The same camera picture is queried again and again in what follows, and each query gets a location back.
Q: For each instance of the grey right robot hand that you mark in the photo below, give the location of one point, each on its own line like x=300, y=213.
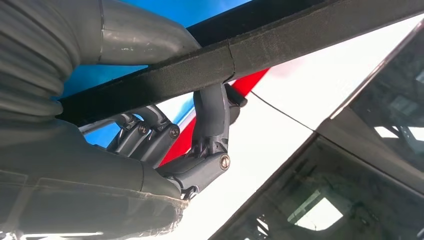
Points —
x=66, y=165

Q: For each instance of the blue metal shelf rack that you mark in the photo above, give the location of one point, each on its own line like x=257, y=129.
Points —
x=185, y=10

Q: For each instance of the white car with red stripe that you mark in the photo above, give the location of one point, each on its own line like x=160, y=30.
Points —
x=271, y=139

